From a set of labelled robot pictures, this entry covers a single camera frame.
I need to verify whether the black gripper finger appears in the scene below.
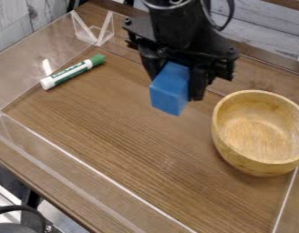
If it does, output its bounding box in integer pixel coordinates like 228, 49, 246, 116
139, 45, 167, 80
188, 64, 216, 101

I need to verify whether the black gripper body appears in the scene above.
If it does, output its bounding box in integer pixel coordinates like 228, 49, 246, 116
122, 15, 238, 81

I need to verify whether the blue rectangular block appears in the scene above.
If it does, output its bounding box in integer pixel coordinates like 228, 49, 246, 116
149, 62, 189, 116

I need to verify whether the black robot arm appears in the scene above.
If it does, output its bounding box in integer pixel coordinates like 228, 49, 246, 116
122, 0, 238, 101

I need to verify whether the brown wooden bowl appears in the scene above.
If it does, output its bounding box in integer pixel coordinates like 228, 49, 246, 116
211, 90, 299, 177

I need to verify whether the green and white marker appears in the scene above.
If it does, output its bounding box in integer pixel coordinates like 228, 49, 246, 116
40, 54, 105, 90

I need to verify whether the black table leg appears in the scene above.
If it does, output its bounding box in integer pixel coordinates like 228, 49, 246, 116
25, 190, 41, 209

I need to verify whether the clear acrylic tray wall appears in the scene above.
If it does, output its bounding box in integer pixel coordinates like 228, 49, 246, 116
0, 6, 299, 233

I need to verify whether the black cable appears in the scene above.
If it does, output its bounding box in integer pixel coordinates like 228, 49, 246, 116
0, 205, 46, 233

